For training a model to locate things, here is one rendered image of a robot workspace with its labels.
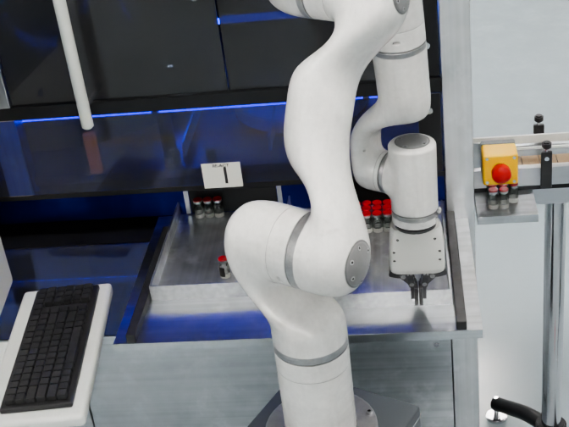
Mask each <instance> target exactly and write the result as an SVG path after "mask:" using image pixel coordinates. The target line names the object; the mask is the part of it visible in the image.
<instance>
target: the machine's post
mask: <svg viewBox="0 0 569 427"><path fill-rule="evenodd" d="M438 22H439V64H440V73H441V84H442V91H441V107H442V128H443V148H444V159H445V161H444V166H445V208H446V211H454V212H455V219H463V218H468V224H469V230H470V237H471V243H472V255H473V262H474V268H475V274H476V240H475V204H474V168H473V132H472V60H471V25H470V0H438ZM451 346H452V368H453V390H454V411H455V427H480V419H479V383H478V338H472V339H451Z"/></svg>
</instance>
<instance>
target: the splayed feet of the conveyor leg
mask: <svg viewBox="0 0 569 427"><path fill-rule="evenodd" d="M490 406H491V408H492V409H490V410H489V411H488V412H487V413H486V419H487V420H488V421H489V422H490V423H492V424H502V423H504V422H505V421H506V420H507V415H509V416H512V417H515V418H518V419H520V420H522V421H524V422H526V423H528V424H530V425H532V426H533V427H544V426H543V425H542V423H541V413H540V412H539V411H537V410H535V409H533V408H531V407H529V406H526V405H523V404H521V403H518V402H513V401H510V400H506V399H504V398H501V397H498V396H494V398H493V399H492V400H491V402H490ZM559 427H566V421H565V420H564V419H563V418H562V417H561V425H560V426H559Z"/></svg>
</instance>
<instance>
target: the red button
mask: <svg viewBox="0 0 569 427"><path fill-rule="evenodd" d="M491 174H492V178H493V180H494V181H495V182H496V183H499V184H504V183H506V182H507V181H509V180H510V178H511V169H510V167H509V166H507V165H506V164H497V165H496V166H494V167H493V169H492V172H491Z"/></svg>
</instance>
